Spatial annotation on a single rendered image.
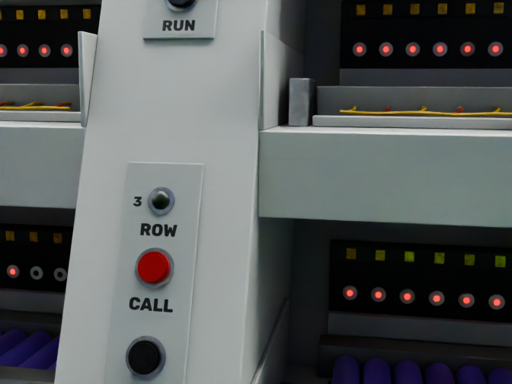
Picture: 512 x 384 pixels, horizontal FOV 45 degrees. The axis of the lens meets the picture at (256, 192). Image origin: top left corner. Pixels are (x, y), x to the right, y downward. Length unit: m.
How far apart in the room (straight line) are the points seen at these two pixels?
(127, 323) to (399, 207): 0.15
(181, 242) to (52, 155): 0.09
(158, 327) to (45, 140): 0.12
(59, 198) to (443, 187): 0.20
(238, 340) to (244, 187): 0.08
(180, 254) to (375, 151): 0.11
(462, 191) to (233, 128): 0.12
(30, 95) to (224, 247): 0.20
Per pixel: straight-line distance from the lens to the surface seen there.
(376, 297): 0.47
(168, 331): 0.31
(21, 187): 0.37
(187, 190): 0.31
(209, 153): 0.32
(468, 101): 0.39
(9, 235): 0.53
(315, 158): 0.31
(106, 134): 0.34
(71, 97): 0.43
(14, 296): 0.54
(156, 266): 0.31
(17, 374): 0.43
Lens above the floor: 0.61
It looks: 11 degrees up
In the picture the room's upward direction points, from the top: 4 degrees clockwise
